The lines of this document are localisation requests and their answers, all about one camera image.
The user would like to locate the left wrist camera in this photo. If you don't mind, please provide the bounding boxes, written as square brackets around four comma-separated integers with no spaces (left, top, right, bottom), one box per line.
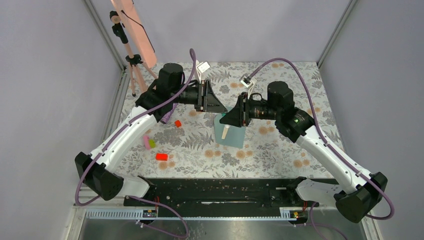
[195,60,211,82]

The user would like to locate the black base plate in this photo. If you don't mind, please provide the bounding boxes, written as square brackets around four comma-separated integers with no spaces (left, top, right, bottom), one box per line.
[90,177,327,219]

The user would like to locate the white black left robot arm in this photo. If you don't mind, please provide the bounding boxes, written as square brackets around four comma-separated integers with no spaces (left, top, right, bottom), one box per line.
[74,61,227,206]

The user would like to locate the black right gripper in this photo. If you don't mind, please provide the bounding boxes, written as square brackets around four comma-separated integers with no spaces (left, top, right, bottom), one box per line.
[220,92,281,128]

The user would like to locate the white slotted cable duct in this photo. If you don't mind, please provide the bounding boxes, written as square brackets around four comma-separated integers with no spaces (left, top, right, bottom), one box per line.
[85,206,299,222]

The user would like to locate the pink tripod stand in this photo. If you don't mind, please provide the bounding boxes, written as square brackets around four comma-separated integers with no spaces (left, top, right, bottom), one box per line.
[109,11,158,97]

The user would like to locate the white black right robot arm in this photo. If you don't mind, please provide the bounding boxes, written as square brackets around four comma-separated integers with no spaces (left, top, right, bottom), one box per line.
[219,81,388,223]

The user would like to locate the red cylinder block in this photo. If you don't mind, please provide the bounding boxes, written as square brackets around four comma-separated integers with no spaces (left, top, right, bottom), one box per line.
[155,153,169,161]

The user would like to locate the purple glitter microphone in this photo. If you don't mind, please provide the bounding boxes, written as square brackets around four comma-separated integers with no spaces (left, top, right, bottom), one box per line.
[160,103,178,124]

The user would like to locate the small red cube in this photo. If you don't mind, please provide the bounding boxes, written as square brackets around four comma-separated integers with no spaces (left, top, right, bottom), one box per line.
[174,120,182,128]

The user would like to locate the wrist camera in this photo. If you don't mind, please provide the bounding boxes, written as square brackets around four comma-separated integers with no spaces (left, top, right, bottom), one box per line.
[195,60,211,82]
[240,73,257,99]

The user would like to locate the pink light panel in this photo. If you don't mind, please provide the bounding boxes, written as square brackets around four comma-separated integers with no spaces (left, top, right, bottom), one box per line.
[111,0,157,68]

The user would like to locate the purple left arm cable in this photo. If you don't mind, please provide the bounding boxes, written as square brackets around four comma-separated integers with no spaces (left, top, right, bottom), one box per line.
[74,48,197,240]

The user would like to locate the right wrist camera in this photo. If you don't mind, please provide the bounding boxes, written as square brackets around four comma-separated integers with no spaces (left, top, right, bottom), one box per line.
[240,73,257,99]

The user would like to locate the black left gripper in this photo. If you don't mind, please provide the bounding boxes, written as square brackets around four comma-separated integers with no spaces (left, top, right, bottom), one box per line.
[171,79,228,113]

